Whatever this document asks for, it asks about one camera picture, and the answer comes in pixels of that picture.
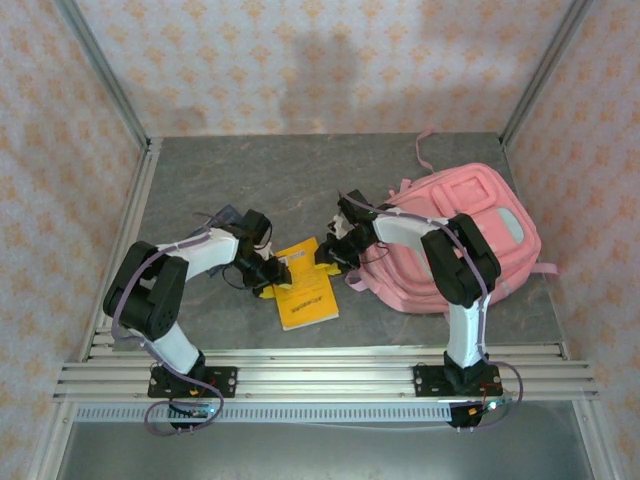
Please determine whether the aluminium frame leg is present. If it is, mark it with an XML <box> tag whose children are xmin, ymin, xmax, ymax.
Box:
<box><xmin>573</xmin><ymin>399</ymin><xmax>617</xmax><ymax>480</ymax></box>
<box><xmin>27</xmin><ymin>402</ymin><xmax>76</xmax><ymax>480</ymax></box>

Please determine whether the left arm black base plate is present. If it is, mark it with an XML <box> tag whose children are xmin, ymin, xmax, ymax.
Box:
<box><xmin>147</xmin><ymin>366</ymin><xmax>239</xmax><ymax>400</ymax></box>

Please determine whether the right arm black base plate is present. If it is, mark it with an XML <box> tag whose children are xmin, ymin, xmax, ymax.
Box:
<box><xmin>413</xmin><ymin>363</ymin><xmax>504</xmax><ymax>399</ymax></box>

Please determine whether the grey slotted cable duct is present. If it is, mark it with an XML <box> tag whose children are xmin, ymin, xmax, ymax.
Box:
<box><xmin>74</xmin><ymin>403</ymin><xmax>454</xmax><ymax>424</ymax></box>

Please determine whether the aluminium frame post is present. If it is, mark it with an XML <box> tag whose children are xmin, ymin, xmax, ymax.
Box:
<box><xmin>53</xmin><ymin>0</ymin><xmax>151</xmax><ymax>149</ymax></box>
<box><xmin>499</xmin><ymin>0</ymin><xmax>596</xmax><ymax>149</ymax></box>

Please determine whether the aluminium rail beam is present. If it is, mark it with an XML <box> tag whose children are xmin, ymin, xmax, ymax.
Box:
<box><xmin>52</xmin><ymin>344</ymin><xmax>600</xmax><ymax>404</ymax></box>

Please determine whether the pink backpack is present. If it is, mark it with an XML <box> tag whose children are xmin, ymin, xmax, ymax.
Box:
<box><xmin>344</xmin><ymin>127</ymin><xmax>559</xmax><ymax>315</ymax></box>

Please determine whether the yellow book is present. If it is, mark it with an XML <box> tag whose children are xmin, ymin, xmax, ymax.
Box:
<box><xmin>272</xmin><ymin>236</ymin><xmax>340</xmax><ymax>332</ymax></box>

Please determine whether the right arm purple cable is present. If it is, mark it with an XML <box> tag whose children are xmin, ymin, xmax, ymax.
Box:
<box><xmin>338</xmin><ymin>189</ymin><xmax>526</xmax><ymax>430</ymax></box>

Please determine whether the thin navy book with barcode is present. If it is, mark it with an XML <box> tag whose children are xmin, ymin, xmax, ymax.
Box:
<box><xmin>187</xmin><ymin>203</ymin><xmax>246</xmax><ymax>276</ymax></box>

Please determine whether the small circuit board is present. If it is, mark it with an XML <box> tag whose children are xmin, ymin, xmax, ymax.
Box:
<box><xmin>464</xmin><ymin>397</ymin><xmax>515</xmax><ymax>417</ymax></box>
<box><xmin>169</xmin><ymin>403</ymin><xmax>217</xmax><ymax>420</ymax></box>

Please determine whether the grey metal shelf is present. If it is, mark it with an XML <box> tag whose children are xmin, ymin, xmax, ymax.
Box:
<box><xmin>54</xmin><ymin>422</ymin><xmax>596</xmax><ymax>480</ymax></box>

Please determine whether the aluminium side rail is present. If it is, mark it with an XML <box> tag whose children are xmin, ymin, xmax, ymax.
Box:
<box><xmin>79</xmin><ymin>137</ymin><xmax>164</xmax><ymax>361</ymax></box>

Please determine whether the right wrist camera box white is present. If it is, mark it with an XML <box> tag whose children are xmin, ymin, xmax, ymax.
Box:
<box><xmin>329</xmin><ymin>213</ymin><xmax>354</xmax><ymax>240</ymax></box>

